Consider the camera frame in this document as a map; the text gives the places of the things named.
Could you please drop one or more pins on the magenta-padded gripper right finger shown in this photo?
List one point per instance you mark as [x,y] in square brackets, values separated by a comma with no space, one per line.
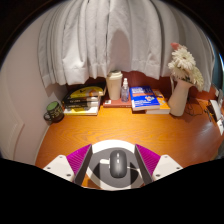
[166,166]

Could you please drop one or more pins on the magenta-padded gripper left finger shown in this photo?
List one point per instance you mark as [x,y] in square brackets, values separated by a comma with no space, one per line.
[60,166]

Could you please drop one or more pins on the dark grey computer mouse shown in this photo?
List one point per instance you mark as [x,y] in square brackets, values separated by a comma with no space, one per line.
[118,164]

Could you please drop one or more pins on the white and grey mouse pad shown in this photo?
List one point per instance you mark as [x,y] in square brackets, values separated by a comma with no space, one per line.
[115,145]

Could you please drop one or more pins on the dark mug with green inside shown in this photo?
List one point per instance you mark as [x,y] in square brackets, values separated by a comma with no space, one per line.
[56,113]

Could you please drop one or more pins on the white and yellow book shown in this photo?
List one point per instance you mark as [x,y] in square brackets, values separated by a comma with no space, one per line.
[81,111]

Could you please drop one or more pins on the orange book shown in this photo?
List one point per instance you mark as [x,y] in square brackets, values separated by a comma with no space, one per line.
[164,105]

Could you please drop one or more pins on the white panelled door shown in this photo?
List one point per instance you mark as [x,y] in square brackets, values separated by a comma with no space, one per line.
[10,123]

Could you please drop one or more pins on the small white flat device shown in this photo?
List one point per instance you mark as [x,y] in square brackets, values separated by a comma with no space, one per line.
[221,126]

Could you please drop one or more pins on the white pitcher vase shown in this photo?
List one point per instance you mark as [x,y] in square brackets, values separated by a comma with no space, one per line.
[178,100]

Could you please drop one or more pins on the blue book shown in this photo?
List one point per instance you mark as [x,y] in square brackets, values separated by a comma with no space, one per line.
[144,97]

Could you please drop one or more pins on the yellow and black book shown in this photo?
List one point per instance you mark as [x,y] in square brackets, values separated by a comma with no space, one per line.
[88,90]

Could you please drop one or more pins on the red-brown book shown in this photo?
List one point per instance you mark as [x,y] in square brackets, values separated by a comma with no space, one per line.
[115,103]

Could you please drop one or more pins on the clear spray bottle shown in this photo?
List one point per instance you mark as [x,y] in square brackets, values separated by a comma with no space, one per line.
[125,93]

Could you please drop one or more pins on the cream tumbler with lid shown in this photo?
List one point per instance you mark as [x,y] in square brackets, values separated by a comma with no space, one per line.
[114,86]

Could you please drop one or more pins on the white flower bouquet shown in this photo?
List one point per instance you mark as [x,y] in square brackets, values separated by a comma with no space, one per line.
[185,61]

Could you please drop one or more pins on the white pleated curtain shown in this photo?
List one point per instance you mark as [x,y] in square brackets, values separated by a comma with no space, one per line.
[116,36]

